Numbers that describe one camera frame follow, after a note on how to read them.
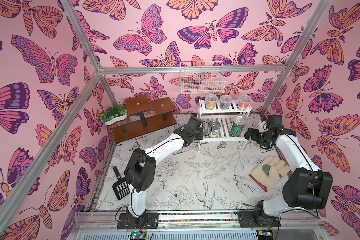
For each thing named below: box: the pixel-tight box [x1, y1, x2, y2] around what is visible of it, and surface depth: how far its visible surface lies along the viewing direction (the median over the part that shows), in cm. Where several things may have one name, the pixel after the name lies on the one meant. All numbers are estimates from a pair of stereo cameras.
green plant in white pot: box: [99, 105, 128, 126], surface depth 94 cm
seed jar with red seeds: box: [238, 94, 252, 111], surface depth 85 cm
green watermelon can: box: [229, 115, 246, 137], surface depth 87 cm
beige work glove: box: [249, 155, 292, 192], surface depth 90 cm
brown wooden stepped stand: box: [107, 95, 177, 144], surface depth 110 cm
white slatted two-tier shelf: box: [197, 98, 252, 151], surface depth 91 cm
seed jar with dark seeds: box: [220, 94, 233, 111], surface depth 84 cm
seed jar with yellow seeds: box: [205, 94, 218, 110], surface depth 85 cm
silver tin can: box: [208, 120, 221, 138], surface depth 89 cm
